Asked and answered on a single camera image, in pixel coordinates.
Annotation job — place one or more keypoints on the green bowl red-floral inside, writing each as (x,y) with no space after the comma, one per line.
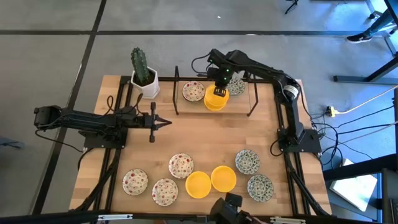
(135,182)
(164,192)
(181,165)
(193,91)

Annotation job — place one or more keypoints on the black side table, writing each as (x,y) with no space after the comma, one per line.
(357,168)

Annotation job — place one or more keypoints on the black aluminium table frame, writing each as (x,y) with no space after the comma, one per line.
(166,79)

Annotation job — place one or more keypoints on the blue-green patterned mini bowl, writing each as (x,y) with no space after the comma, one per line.
(247,161)
(237,87)
(260,188)

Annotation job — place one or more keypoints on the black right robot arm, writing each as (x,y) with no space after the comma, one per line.
(292,115)

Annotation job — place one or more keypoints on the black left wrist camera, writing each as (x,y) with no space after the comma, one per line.
(128,111)

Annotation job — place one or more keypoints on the yellow power strip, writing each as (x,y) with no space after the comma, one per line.
(331,111)

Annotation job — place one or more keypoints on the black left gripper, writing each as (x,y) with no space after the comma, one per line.
(144,121)

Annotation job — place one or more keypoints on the yellow plastic mini bowl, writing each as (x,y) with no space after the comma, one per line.
(211,96)
(223,179)
(214,108)
(198,184)

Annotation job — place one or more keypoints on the black front crossbeam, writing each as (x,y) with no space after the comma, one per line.
(62,217)

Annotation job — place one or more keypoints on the person's shoe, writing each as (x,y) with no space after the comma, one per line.
(359,38)

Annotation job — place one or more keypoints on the dark grey floor object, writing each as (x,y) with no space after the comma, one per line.
(11,143)

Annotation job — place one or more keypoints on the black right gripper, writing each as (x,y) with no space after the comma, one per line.
(220,91)

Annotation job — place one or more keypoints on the white flat box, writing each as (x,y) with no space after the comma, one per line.
(354,186)

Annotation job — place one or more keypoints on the person's leg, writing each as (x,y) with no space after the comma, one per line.
(379,25)

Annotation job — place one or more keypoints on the silver metal bracket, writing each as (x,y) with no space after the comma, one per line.
(287,220)
(115,216)

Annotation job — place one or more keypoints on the green cactus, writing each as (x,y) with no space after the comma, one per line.
(140,65)

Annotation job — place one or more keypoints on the black rack with wooden shelf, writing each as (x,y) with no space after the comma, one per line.
(236,107)

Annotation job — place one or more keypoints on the dark desk leg frame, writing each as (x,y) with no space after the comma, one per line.
(357,79)

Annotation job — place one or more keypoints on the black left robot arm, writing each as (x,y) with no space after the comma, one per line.
(77,119)

